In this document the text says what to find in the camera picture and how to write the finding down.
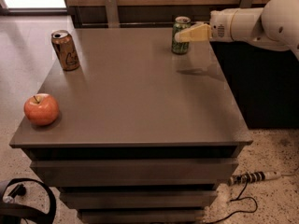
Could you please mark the horizontal metal rail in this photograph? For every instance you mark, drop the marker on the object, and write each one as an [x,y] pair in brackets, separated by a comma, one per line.
[128,24]

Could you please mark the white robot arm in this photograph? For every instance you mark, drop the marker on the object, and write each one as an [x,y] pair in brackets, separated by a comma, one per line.
[274,26]

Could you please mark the brown soda can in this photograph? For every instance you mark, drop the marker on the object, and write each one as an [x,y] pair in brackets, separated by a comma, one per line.
[65,50]

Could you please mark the green soda can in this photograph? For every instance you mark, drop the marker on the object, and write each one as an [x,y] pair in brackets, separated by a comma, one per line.
[181,23]

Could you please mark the left metal wall bracket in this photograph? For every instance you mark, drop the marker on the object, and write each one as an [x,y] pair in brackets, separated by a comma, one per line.
[112,12]

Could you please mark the white power strip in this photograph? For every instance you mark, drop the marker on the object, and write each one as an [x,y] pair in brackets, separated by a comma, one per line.
[253,177]

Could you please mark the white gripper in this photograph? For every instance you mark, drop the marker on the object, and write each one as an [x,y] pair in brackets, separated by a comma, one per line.
[221,26]

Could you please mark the red apple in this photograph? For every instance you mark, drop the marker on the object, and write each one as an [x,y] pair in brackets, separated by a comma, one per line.
[41,109]

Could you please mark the grey drawer cabinet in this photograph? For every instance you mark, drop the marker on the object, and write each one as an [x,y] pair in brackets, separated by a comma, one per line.
[143,136]

